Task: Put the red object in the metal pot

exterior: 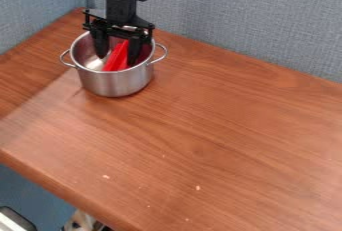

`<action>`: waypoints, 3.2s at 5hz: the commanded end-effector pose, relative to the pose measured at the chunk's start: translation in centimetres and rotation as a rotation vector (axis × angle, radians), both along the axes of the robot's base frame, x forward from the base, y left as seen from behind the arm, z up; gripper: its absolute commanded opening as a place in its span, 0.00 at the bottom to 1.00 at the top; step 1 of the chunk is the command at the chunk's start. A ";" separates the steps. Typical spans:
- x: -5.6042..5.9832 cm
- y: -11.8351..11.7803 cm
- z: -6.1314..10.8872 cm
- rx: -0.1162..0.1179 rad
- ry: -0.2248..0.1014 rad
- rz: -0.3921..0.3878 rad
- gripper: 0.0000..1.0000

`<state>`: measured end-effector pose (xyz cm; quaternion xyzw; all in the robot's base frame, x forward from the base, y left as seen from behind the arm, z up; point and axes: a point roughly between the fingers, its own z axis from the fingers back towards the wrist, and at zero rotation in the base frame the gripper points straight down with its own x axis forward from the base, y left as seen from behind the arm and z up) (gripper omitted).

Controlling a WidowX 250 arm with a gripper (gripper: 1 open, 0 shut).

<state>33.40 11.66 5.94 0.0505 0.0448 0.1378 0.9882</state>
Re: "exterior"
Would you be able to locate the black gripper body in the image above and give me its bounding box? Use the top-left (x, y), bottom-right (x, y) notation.
top-left (82, 9), bottom-right (155, 39)

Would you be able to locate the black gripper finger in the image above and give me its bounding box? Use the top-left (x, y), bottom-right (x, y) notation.
top-left (90, 20), bottom-right (109, 59)
top-left (127, 36), bottom-right (152, 67)

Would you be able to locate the red star-shaped block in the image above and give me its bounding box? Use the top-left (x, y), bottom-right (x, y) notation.
top-left (101, 39), bottom-right (152, 72)

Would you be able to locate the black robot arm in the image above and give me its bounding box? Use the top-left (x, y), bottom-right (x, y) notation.
top-left (82, 0), bottom-right (155, 67)

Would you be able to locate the white black object under table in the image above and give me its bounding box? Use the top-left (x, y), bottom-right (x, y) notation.
top-left (60, 210), bottom-right (113, 231)

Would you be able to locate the grey object at floor corner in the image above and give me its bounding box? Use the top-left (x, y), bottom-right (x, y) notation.
top-left (0, 207), bottom-right (37, 231)

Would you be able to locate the metal pot with handles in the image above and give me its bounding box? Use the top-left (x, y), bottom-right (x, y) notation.
top-left (58, 32), bottom-right (168, 97)

